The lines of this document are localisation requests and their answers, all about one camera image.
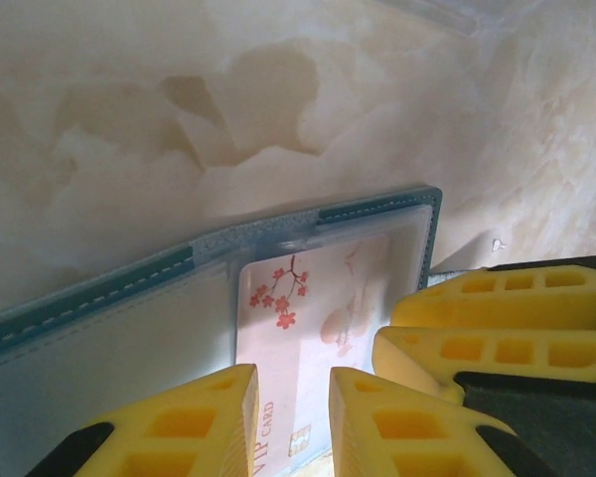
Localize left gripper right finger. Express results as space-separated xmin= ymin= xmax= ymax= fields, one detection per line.
xmin=329 ymin=366 xmax=557 ymax=477

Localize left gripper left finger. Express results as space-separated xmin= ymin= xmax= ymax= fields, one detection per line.
xmin=24 ymin=363 xmax=259 ymax=477

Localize pink blossom VIP card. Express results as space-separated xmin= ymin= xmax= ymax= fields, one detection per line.
xmin=233 ymin=233 xmax=393 ymax=461

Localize teal card holder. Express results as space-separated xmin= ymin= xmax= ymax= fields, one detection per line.
xmin=0 ymin=184 xmax=443 ymax=477

